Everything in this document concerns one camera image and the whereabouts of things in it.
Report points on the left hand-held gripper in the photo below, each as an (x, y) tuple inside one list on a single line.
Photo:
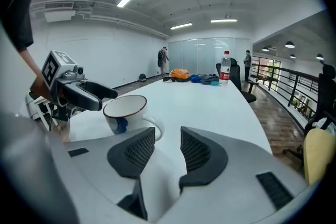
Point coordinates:
[(51, 70)]

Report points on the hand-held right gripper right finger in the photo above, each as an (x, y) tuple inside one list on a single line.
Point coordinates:
[(231, 170)]

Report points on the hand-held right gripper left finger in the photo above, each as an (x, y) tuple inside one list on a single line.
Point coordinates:
[(99, 165)]

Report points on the white ceramic mug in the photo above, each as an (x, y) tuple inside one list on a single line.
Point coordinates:
[(126, 115)]

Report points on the person's left forearm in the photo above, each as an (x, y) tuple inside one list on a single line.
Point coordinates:
[(32, 73)]

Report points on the black helmet with green trim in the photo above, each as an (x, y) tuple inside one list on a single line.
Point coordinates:
[(142, 77)]

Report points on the long white table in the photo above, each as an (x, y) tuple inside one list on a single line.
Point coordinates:
[(199, 107)]

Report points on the small teal object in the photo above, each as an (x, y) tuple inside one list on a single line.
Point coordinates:
[(214, 83)]

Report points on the orange cloth bag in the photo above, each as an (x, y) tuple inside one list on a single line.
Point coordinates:
[(179, 74)]

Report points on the white ceiling air conditioner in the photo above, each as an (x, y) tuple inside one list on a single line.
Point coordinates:
[(60, 13)]

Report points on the black office chair with armrests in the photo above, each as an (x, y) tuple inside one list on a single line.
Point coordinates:
[(239, 78)]

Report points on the grey cloth bundle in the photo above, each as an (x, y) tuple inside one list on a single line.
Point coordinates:
[(208, 78)]

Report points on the blue cloth bundle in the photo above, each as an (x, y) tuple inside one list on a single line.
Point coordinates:
[(195, 78)]

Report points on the black metal railing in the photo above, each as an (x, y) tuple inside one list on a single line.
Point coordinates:
[(283, 86)]

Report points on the clear water bottle red label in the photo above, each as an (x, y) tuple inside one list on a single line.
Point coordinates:
[(225, 70)]

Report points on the white clothes heap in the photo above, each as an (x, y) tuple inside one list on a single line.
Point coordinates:
[(325, 126)]

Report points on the person's black t-shirt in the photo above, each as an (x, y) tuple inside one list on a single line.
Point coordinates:
[(18, 8)]

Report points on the frosted glass partition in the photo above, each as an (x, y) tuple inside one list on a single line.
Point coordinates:
[(204, 56)]

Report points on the black pendant lamp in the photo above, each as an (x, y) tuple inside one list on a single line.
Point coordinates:
[(292, 56), (289, 45), (319, 57), (265, 49)]

